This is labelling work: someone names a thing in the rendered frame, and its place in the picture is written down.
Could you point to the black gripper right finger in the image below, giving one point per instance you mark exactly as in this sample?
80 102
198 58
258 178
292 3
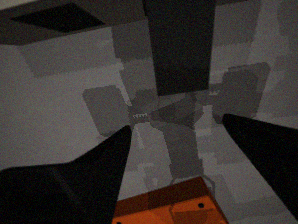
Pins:
273 151

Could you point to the black two-prong charger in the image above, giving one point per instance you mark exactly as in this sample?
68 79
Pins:
181 33

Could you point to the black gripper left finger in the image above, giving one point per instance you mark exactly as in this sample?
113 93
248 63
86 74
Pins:
91 182

